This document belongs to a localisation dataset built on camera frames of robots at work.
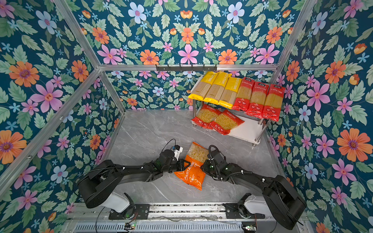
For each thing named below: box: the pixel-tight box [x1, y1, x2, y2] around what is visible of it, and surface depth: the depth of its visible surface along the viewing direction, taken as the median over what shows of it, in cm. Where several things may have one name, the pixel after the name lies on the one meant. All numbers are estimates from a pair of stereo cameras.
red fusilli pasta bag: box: [212, 109, 245, 136], surface depth 100 cm
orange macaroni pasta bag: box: [173, 141, 210, 191], surface depth 85 cm
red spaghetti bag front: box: [232, 77, 255, 112], surface depth 78 cm
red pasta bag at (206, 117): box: [191, 104, 222, 130], surface depth 103 cm
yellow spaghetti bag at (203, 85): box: [187, 71, 220, 102], surface depth 84 cm
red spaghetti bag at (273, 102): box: [261, 83, 287, 122], surface depth 75 cm
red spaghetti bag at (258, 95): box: [243, 81, 270, 119], surface depth 76 cm
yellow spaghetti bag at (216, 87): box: [203, 71, 233, 105], surface depth 83 cm
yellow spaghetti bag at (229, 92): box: [217, 77, 243, 110], surface depth 80 cm
